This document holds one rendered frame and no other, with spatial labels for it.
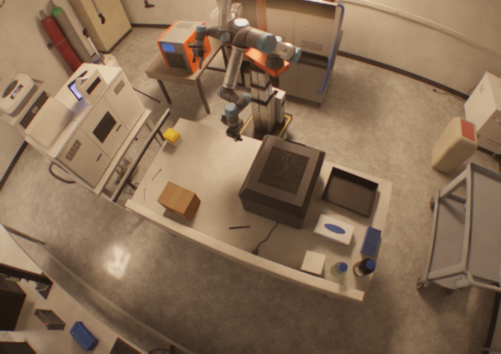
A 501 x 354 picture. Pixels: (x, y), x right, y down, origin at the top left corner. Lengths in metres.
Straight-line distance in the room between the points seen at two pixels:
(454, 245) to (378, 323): 1.11
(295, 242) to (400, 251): 1.47
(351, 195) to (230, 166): 0.89
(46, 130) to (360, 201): 2.30
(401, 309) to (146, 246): 2.70
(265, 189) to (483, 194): 1.98
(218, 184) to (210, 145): 0.34
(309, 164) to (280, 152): 0.19
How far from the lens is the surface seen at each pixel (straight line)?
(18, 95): 4.38
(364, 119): 3.52
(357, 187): 1.95
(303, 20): 2.77
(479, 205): 2.61
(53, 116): 2.16
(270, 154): 1.64
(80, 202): 3.69
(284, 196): 1.52
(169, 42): 2.88
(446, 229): 3.07
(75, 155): 2.12
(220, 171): 1.97
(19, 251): 2.88
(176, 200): 1.78
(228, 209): 1.84
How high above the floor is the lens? 2.61
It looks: 61 degrees down
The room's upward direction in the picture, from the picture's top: 11 degrees counter-clockwise
